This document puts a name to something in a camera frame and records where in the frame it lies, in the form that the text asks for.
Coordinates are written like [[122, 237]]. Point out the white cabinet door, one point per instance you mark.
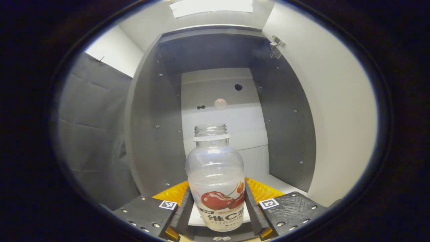
[[336, 117]]

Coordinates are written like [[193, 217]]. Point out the black backdrop clip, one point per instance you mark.
[[100, 59]]

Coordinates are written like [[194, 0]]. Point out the black backdrop cloth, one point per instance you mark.
[[90, 134]]

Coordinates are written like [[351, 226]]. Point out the ceiling light panel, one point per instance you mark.
[[211, 7]]

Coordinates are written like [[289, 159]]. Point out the clear plastic bottle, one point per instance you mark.
[[215, 168]]

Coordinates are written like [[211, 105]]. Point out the grey cabinet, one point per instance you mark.
[[154, 101]]

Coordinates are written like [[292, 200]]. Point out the metal door hinge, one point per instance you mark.
[[276, 43]]

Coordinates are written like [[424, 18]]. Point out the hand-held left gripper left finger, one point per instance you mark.
[[184, 215]]

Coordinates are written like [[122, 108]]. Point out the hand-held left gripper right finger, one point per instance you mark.
[[255, 218]]

